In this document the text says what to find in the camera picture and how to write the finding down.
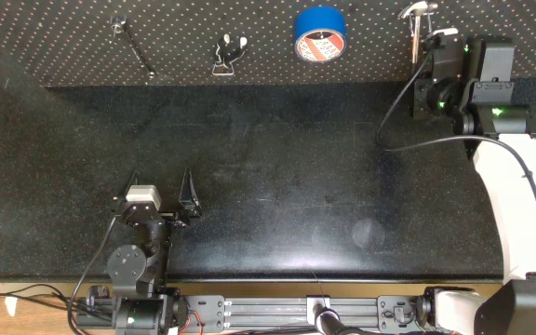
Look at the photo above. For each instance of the black and white pliers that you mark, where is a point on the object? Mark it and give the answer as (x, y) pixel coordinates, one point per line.
(226, 53)

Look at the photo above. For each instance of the black pegboard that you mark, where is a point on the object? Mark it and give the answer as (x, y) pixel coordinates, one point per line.
(63, 46)

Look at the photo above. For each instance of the mounting rail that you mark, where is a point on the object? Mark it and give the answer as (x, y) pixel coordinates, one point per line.
(268, 314)

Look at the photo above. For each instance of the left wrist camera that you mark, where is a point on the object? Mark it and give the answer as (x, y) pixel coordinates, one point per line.
(143, 195)

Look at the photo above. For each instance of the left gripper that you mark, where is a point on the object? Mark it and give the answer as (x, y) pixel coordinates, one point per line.
(138, 216)

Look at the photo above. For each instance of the white tape piece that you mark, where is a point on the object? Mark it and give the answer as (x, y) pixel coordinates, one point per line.
(11, 304)

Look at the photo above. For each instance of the metal hook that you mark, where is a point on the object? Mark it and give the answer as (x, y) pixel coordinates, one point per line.
(223, 73)
(431, 21)
(112, 19)

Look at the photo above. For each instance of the roll of blue tape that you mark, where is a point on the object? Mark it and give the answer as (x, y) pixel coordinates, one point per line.
(319, 21)

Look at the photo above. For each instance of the hammer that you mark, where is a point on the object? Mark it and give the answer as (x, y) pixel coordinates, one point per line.
(416, 42)

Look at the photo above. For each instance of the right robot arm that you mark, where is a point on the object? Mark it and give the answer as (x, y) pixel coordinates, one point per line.
(514, 209)

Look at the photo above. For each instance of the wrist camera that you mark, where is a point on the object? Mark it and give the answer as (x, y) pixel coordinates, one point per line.
(446, 31)
(143, 195)

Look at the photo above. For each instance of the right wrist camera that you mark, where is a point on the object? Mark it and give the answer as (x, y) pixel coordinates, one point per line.
(446, 31)

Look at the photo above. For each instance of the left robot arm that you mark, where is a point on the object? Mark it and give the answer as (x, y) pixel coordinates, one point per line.
(130, 265)

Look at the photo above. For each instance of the wrench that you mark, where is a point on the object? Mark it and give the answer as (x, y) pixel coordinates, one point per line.
(135, 49)

